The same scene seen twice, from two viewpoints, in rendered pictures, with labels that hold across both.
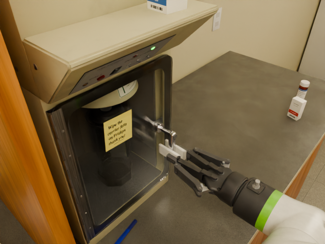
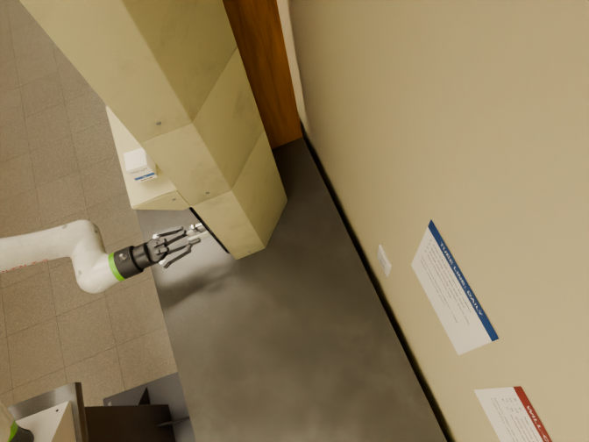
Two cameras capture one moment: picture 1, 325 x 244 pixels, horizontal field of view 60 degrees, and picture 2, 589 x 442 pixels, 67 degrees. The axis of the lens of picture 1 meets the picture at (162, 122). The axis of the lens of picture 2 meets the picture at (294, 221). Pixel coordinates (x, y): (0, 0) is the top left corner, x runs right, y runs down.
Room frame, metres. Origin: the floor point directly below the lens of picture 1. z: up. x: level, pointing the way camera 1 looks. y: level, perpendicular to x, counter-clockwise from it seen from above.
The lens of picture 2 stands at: (1.16, -0.25, 2.40)
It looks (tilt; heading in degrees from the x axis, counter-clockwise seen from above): 67 degrees down; 134
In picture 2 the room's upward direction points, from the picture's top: 18 degrees counter-clockwise
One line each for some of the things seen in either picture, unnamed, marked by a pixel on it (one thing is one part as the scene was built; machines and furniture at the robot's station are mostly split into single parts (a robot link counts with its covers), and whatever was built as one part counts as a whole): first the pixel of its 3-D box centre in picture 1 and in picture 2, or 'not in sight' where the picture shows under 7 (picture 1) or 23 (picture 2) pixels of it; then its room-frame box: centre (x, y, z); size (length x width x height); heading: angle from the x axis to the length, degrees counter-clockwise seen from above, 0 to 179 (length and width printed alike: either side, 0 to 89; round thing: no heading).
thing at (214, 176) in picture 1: (196, 172); (171, 239); (0.46, -0.08, 1.14); 0.11 x 0.01 x 0.04; 54
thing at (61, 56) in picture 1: (136, 49); (147, 155); (0.46, 0.04, 1.46); 0.32 x 0.11 x 0.10; 138
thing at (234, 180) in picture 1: (223, 182); (152, 253); (0.43, -0.14, 1.14); 0.09 x 0.08 x 0.07; 48
